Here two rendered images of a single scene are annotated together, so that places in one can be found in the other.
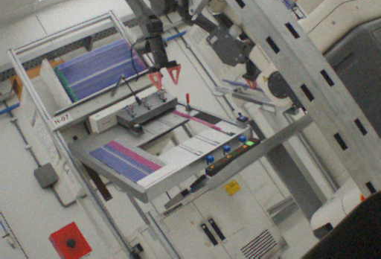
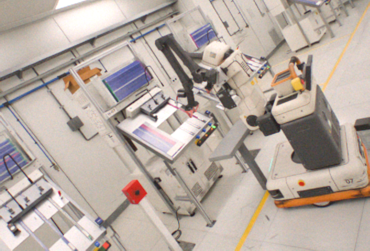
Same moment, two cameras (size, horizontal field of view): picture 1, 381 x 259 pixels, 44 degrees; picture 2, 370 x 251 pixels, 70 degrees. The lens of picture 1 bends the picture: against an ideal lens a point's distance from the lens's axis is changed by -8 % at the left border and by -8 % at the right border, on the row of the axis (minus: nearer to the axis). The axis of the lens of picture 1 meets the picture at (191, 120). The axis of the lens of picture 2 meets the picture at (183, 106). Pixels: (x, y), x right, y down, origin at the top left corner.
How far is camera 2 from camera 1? 0.98 m
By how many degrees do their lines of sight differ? 20
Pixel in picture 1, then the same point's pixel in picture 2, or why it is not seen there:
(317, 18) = (293, 107)
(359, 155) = not seen: outside the picture
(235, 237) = (201, 167)
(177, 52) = (141, 45)
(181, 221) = (178, 163)
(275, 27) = not seen: outside the picture
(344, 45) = (304, 121)
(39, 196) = (71, 136)
